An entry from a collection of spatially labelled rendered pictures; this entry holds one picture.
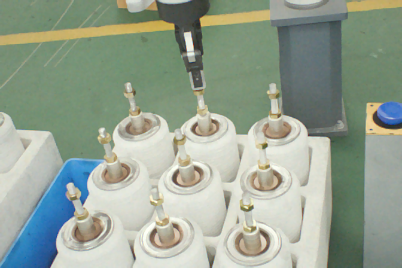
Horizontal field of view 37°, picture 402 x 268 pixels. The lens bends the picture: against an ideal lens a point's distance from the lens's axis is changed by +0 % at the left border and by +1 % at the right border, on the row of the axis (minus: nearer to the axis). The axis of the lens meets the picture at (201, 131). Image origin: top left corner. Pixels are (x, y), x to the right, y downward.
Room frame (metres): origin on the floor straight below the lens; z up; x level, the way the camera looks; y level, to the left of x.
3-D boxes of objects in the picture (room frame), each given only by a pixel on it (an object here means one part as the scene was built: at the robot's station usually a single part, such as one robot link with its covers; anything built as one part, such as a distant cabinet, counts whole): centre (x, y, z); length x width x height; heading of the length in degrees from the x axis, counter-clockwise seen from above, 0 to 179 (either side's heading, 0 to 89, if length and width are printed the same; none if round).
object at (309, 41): (1.08, -0.26, 0.15); 0.15 x 0.15 x 0.30; 78
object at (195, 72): (0.77, -0.01, 0.37); 0.03 x 0.01 x 0.05; 177
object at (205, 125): (0.79, -0.01, 0.26); 0.02 x 0.02 x 0.03
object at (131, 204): (0.72, 0.14, 0.16); 0.10 x 0.10 x 0.18
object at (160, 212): (0.57, 0.07, 0.30); 0.01 x 0.01 x 0.08; 57
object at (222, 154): (0.79, -0.01, 0.16); 0.10 x 0.10 x 0.18
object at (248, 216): (0.52, -0.04, 0.30); 0.01 x 0.01 x 0.08; 52
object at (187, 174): (0.68, 0.03, 0.26); 0.02 x 0.02 x 0.03
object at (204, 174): (0.68, 0.03, 0.25); 0.08 x 0.08 x 0.01
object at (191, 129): (0.79, -0.01, 0.25); 0.08 x 0.08 x 0.01
